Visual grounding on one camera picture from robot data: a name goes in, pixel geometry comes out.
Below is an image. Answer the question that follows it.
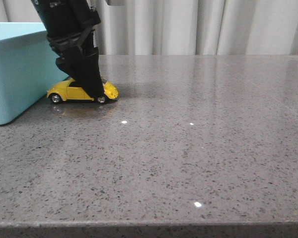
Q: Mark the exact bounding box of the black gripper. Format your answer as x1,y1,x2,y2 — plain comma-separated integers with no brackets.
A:
32,0,104,97

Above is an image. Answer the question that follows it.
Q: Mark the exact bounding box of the yellow toy beetle car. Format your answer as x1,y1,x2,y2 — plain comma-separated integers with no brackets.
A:
47,78,119,104

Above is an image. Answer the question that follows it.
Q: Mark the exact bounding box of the light blue plastic box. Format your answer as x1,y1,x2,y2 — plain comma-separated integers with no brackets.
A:
0,22,67,125

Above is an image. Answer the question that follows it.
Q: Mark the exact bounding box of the grey curtain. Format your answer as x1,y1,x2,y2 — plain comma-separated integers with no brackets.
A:
0,0,298,56

